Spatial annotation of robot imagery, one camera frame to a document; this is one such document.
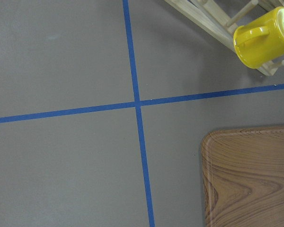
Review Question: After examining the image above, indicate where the wooden dish rack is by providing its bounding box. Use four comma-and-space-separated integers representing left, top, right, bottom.
164, 0, 284, 77

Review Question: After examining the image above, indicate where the yellow mug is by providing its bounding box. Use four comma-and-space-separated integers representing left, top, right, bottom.
233, 7, 284, 69

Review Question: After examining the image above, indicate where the wooden cutting board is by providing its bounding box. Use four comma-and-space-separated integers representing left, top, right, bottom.
201, 125, 284, 227

